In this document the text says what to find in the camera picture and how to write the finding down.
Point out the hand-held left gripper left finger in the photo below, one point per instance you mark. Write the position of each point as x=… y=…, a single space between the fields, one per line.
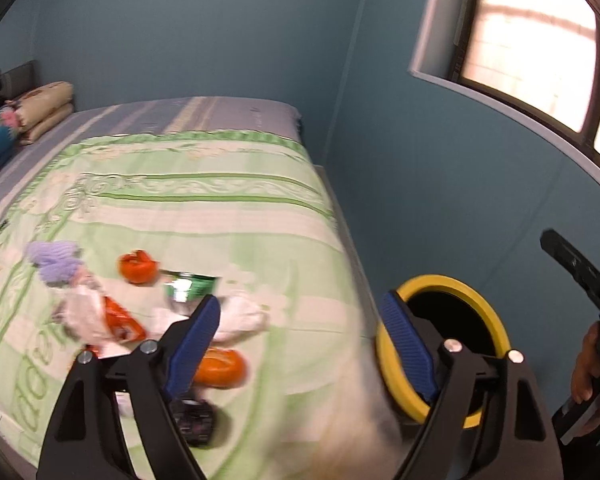
x=195 y=350

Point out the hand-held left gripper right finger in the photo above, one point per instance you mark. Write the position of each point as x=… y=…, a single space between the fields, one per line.
x=405 y=350

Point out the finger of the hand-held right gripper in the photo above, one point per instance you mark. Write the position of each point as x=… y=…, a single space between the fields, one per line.
x=562 y=252

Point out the yellow-rimmed black trash bin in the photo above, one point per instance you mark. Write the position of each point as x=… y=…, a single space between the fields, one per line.
x=450 y=282

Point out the white foam fruit net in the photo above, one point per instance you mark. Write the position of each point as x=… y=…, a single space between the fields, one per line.
x=55 y=262

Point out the person's right hand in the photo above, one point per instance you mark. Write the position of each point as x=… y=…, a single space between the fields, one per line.
x=585 y=360

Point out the crumpled white tissue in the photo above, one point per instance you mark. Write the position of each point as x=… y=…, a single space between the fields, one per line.
x=240 y=315

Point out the black crumpled wrapper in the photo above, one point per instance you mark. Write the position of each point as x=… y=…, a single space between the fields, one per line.
x=197 y=422

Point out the orange snack wrapper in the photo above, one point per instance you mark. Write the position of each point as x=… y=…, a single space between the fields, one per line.
x=122 y=322

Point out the green patterned blanket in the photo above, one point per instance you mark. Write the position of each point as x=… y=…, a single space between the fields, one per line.
x=205 y=220

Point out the folded beige quilt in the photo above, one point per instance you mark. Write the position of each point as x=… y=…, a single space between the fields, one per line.
x=45 y=105

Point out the grey padded headboard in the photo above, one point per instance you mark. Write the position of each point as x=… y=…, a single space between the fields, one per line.
x=20 y=75

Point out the window with grey frame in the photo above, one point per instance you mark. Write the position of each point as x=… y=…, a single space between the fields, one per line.
x=530 y=35

